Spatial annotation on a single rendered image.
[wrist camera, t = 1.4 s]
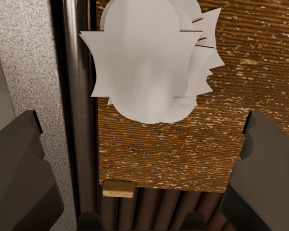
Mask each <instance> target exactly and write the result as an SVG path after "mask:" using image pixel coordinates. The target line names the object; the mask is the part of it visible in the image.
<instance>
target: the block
mask: <svg viewBox="0 0 289 231"><path fill-rule="evenodd" d="M133 193H134V182H127V181H116V180H105V183H104V186H103V195H104V196H109V197H126V198H132V197H133Z"/></svg>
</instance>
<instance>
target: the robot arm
mask: <svg viewBox="0 0 289 231"><path fill-rule="evenodd" d="M42 133H43V131H42V128H41V125H40V122H39V119H38V117H37V114H36V111H35V110H26V111H24V112H23V113H21V114H20V115H19V116H18V117H17V118H15V119H14V120H13V121H12V122H10V123H9V124H8V125H7V126H5V127H4V128H3V129H2V130H0V231H49V230H50V229H51V227H52V226H53V225H54V224H55V223H56V221H57V220H58V219H59V217H60V216H61V215H62V213H63V211H64V203H63V200H62V197H61V193H60V190H59V188H58V185H57V183H56V179H55V177H54V174H53V171H52V168H51V166H50V163H49V162H48V161H46V160H44V157H45V152H44V149H43V146H42V143H41V141H40V138H39V137H40V135H41V134H42ZM242 134H244V136H245V140H244V143H243V146H242V149H241V151H240V154H239V155H240V158H241V160H238V161H236V162H235V164H234V167H233V170H232V173H231V175H230V178H229V181H228V184H227V186H226V189H225V192H224V195H223V198H222V201H221V204H220V210H221V212H222V214H223V215H224V217H225V218H226V219H227V221H228V222H229V223H230V225H231V226H232V227H233V228H234V230H235V231H289V135H288V134H287V133H286V132H284V131H283V130H282V129H281V128H280V127H278V126H277V125H276V124H275V123H274V122H272V121H271V120H270V119H269V118H267V117H266V116H265V115H264V114H263V113H261V112H260V111H257V110H250V111H249V114H248V116H247V119H246V122H245V126H244V128H243V131H242ZM76 231H106V230H105V229H104V226H103V224H102V222H101V220H100V218H99V216H98V214H97V213H96V212H91V211H86V212H83V213H82V214H81V215H80V216H79V219H78V225H77V230H76ZM118 231H208V230H207V226H206V219H205V216H204V215H203V214H202V213H201V212H199V211H190V212H188V213H187V214H186V216H185V218H184V220H183V222H182V224H181V226H180V228H179V230H118Z"/></svg>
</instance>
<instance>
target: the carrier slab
mask: <svg viewBox="0 0 289 231"><path fill-rule="evenodd" d="M197 2H198V4H199V6H200V9H201V12H205V11H209V10H212V9H215V8H218V7H221V10H220V13H219V16H218V19H217V23H216V28H215V39H216V49H217V52H218V54H219V56H220V58H221V59H222V61H223V62H224V64H225V65H223V66H219V67H215V68H212V69H209V70H210V71H211V72H212V73H213V74H212V75H209V76H207V79H206V82H207V84H208V85H209V86H210V88H211V89H212V90H213V91H212V92H208V93H204V94H200V95H197V96H196V103H197V106H194V108H193V110H192V111H191V113H190V114H189V115H188V116H187V117H185V118H184V119H182V120H180V121H177V122H173V123H163V122H159V123H154V124H146V123H141V122H138V121H134V120H131V119H128V118H126V117H124V116H123V115H122V114H120V113H119V112H118V111H117V109H116V108H115V106H114V105H113V104H109V105H108V100H109V97H98V129H99V184H101V185H104V183H105V180H116V181H124V182H134V187H146V188H159V189H172V190H186V191H199V192H212V193H224V192H225V189H226V186H227V184H228V181H229V178H230V175H231V173H232V170H233V167H234V164H235V162H236V161H238V160H241V158H240V155H239V154H240V151H241V149H242V146H243V143H244V140H245V136H244V134H242V131H243V128H244V126H245V122H246V119H247V116H248V114H249V111H250V110H257V111H260V112H261V113H263V114H264V115H265V116H266V117H267V118H269V119H270V120H271V121H272V122H274V123H275V124H276V125H277V126H278V127H280V128H281V129H282V130H283V131H284V132H286V133H287V134H288V135H289V0H197Z"/></svg>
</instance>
